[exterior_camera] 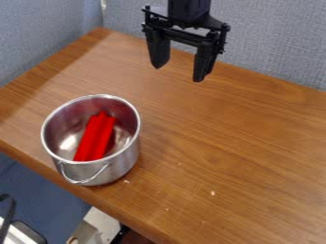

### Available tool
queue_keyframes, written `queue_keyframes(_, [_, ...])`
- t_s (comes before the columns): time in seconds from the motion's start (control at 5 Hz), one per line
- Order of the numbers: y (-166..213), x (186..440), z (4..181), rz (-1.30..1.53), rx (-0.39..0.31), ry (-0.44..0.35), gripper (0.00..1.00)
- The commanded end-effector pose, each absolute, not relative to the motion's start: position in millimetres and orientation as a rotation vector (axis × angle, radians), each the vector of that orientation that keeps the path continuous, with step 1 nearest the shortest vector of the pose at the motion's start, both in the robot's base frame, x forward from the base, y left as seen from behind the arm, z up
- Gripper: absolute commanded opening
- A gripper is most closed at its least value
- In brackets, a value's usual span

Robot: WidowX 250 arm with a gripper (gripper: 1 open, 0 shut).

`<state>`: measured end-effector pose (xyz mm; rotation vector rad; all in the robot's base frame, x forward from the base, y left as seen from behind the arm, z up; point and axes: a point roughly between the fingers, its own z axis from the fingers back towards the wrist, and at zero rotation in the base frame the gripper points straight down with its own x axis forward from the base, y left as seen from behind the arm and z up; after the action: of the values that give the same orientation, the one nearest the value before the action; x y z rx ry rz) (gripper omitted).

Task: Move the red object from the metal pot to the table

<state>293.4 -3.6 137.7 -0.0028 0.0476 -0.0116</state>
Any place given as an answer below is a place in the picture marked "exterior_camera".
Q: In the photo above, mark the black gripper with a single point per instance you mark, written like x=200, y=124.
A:
x=184, y=22

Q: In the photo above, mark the red star-shaped block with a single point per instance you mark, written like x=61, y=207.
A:
x=94, y=138

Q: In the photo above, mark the metal pot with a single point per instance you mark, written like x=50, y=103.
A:
x=60, y=135

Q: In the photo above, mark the white object under table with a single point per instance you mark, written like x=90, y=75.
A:
x=96, y=229

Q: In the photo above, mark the black and white equipment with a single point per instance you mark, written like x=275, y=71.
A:
x=14, y=232

